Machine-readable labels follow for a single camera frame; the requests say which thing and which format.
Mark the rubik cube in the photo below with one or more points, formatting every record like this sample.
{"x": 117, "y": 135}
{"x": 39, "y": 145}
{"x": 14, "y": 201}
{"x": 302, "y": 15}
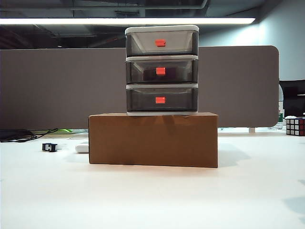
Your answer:
{"x": 295, "y": 126}

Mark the black office chair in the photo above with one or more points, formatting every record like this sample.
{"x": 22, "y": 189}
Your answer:
{"x": 293, "y": 97}

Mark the dark plastic clip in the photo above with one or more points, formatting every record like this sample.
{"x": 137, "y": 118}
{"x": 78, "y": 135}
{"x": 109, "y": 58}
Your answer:
{"x": 45, "y": 147}

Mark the brown cardboard box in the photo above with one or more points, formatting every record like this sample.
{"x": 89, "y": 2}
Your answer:
{"x": 152, "y": 140}

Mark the white plastic charger case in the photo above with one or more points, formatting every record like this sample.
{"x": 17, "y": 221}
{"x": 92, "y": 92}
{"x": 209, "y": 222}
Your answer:
{"x": 82, "y": 149}

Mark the long ceiling light strip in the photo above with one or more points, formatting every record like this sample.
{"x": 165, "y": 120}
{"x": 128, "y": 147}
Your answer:
{"x": 119, "y": 21}

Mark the brown desk partition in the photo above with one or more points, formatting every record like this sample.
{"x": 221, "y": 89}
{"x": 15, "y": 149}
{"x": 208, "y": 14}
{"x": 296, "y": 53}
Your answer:
{"x": 59, "y": 90}

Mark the plastic bottle green label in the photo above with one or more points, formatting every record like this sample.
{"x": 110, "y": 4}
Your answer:
{"x": 281, "y": 117}

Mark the white plastic drawer cabinet frame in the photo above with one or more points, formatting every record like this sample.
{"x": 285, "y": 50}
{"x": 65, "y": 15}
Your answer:
{"x": 162, "y": 58}

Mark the white partition foot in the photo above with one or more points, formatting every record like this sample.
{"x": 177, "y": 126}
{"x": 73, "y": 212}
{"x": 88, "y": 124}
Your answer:
{"x": 251, "y": 130}

